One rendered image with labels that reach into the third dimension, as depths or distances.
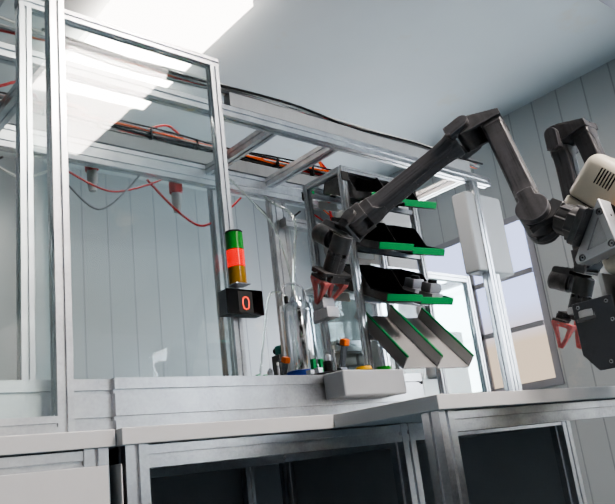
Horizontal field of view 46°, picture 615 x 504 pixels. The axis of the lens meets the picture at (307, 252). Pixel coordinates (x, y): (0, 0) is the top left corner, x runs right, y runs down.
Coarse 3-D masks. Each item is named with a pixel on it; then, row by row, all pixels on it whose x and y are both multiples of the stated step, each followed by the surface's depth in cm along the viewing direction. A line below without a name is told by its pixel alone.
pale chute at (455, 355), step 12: (420, 312) 240; (420, 324) 237; (432, 324) 235; (432, 336) 232; (444, 336) 230; (444, 348) 226; (456, 348) 225; (444, 360) 219; (456, 360) 221; (468, 360) 220
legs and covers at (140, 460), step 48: (336, 432) 160; (384, 432) 169; (480, 432) 192; (528, 432) 232; (144, 480) 127; (288, 480) 312; (336, 480) 296; (384, 480) 276; (480, 480) 244; (528, 480) 231; (576, 480) 215
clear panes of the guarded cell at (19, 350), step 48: (0, 0) 142; (0, 48) 139; (0, 96) 136; (48, 96) 143; (0, 144) 133; (48, 144) 140; (0, 192) 131; (48, 192) 137; (0, 240) 128; (48, 240) 134; (0, 288) 126; (48, 288) 131; (0, 336) 123; (48, 336) 129; (0, 384) 121; (48, 384) 126
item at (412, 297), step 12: (348, 264) 236; (372, 276) 239; (384, 276) 233; (348, 288) 228; (372, 288) 236; (384, 288) 233; (396, 288) 228; (384, 300) 212; (396, 300) 213; (408, 300) 215; (420, 300) 217
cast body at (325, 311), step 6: (324, 294) 202; (324, 300) 200; (330, 300) 201; (318, 306) 200; (324, 306) 199; (330, 306) 199; (312, 312) 202; (318, 312) 200; (324, 312) 198; (330, 312) 198; (336, 312) 199; (318, 318) 200; (324, 318) 199; (330, 318) 200
